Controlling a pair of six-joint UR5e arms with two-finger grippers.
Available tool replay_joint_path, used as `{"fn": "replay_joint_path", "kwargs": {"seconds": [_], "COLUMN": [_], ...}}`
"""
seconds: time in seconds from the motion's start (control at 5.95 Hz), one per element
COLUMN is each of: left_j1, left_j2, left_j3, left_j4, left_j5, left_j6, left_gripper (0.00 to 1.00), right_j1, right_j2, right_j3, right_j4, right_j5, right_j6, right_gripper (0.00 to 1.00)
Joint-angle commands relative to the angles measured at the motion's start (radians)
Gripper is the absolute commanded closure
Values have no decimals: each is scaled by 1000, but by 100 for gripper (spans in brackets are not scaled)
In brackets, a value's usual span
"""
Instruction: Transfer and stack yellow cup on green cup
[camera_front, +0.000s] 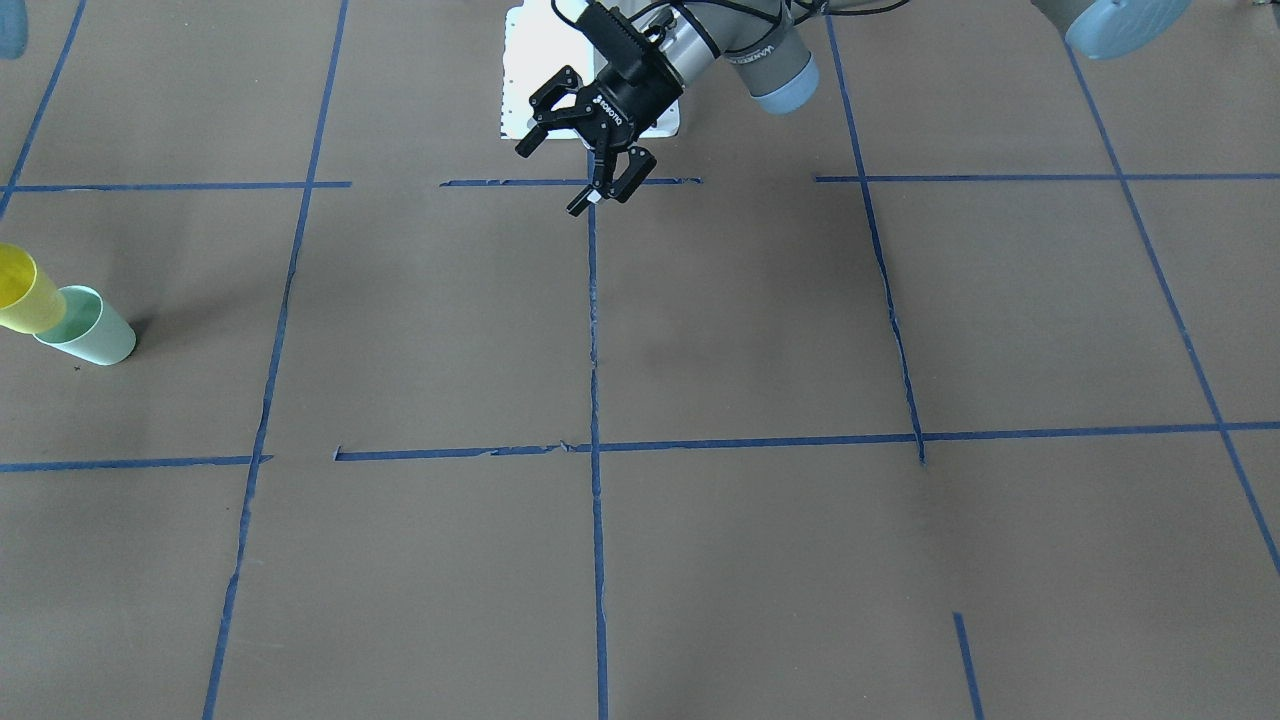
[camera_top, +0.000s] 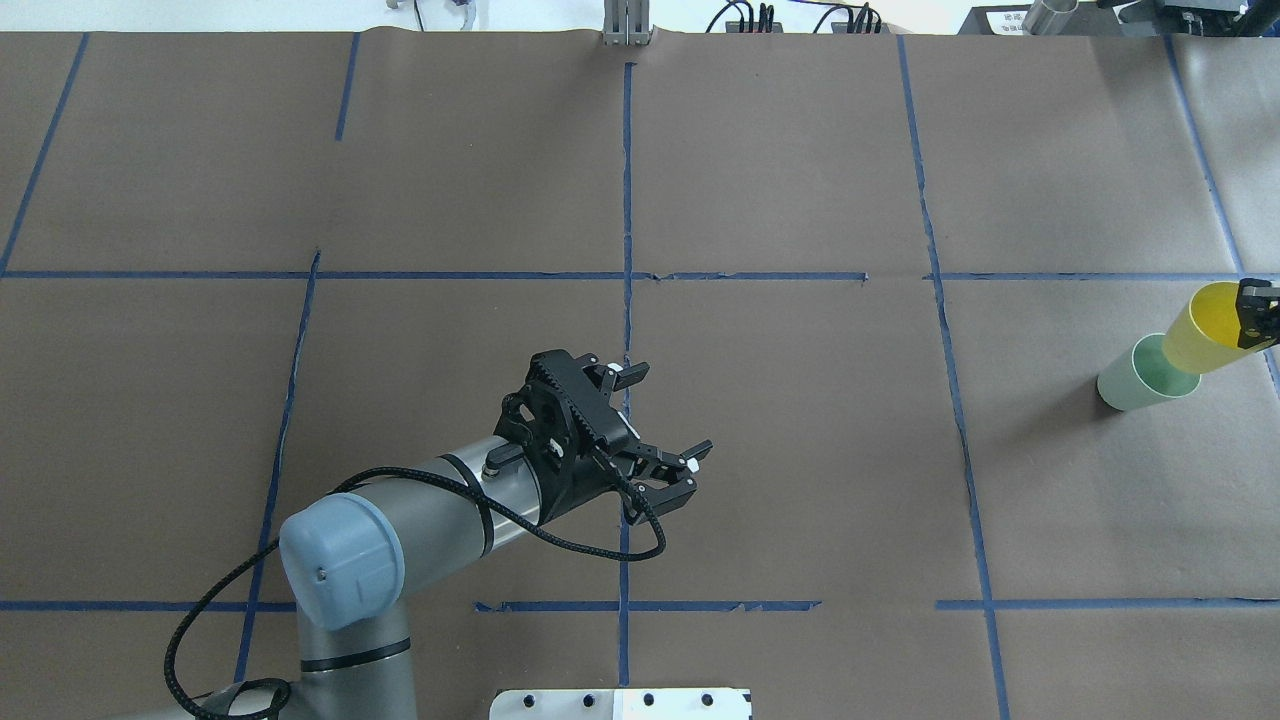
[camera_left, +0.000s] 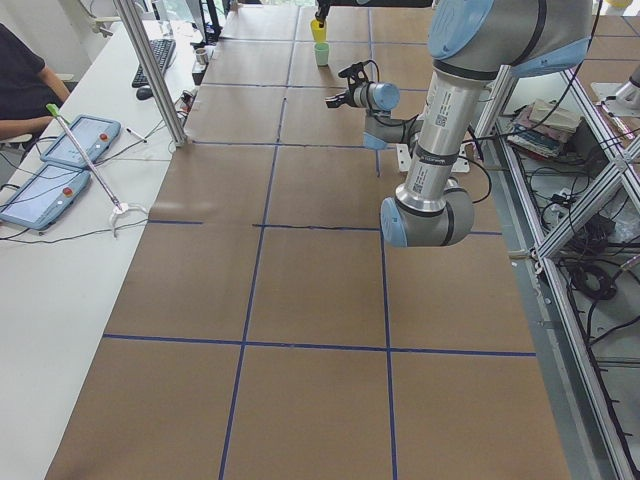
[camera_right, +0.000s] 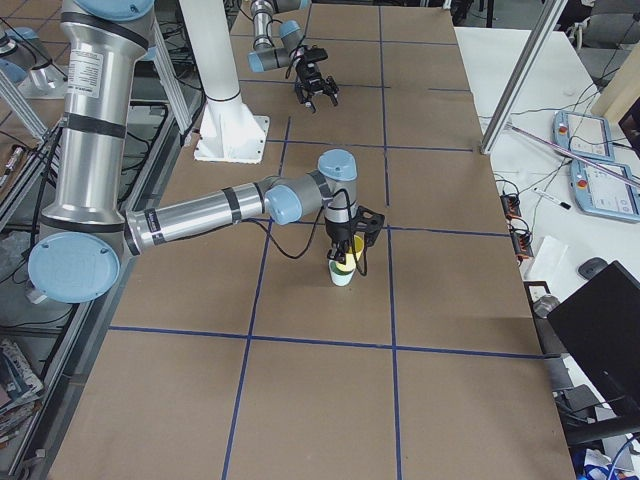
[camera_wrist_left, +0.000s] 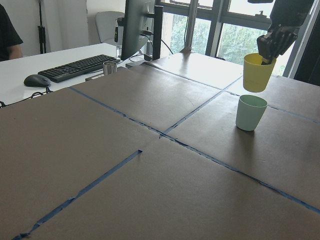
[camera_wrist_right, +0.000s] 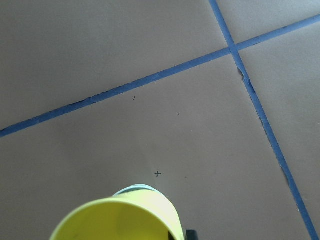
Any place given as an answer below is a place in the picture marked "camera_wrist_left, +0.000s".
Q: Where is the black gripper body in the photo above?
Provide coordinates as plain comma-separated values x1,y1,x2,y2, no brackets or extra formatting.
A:
268,0,314,32

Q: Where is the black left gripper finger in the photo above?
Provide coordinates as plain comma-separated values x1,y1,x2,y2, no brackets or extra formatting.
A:
256,24,298,65

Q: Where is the yellow paper cup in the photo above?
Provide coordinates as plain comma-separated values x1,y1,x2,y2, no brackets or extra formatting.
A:
243,53,277,93

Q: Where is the green paper cup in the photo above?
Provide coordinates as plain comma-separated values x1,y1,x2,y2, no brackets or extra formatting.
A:
235,94,268,132

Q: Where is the steel cylinder cup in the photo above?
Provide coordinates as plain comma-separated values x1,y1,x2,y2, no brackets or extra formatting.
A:
102,61,118,76

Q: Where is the black computer monitor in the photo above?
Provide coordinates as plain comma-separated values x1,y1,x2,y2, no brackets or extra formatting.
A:
120,0,155,60

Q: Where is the grey office chair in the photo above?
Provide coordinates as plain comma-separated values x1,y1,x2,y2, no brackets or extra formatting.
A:
94,10,148,47

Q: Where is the black keyboard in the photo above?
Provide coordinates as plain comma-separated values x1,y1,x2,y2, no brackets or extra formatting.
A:
38,54,120,83

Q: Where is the black computer mouse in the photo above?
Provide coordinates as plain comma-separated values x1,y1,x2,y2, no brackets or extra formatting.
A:
23,74,51,88

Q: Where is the seated person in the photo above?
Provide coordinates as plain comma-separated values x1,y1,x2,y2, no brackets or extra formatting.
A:
0,5,23,62

